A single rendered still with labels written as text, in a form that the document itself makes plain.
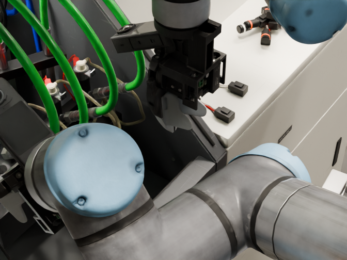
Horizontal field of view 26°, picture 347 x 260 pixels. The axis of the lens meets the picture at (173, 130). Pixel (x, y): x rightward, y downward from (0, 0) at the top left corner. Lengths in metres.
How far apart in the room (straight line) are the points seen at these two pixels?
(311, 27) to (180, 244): 0.30
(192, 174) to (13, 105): 0.66
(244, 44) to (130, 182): 1.09
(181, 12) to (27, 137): 0.27
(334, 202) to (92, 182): 0.20
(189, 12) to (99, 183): 0.39
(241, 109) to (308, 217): 0.89
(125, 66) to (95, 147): 0.84
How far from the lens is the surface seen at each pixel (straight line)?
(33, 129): 0.78
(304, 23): 0.81
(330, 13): 0.82
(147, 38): 1.01
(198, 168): 1.41
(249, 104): 1.51
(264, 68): 1.60
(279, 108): 1.61
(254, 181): 0.67
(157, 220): 0.64
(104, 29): 1.41
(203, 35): 0.95
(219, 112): 1.46
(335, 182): 1.36
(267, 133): 1.61
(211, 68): 0.99
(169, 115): 1.07
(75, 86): 1.14
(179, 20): 0.94
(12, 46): 1.05
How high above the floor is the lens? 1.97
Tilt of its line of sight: 44 degrees down
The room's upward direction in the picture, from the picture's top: straight up
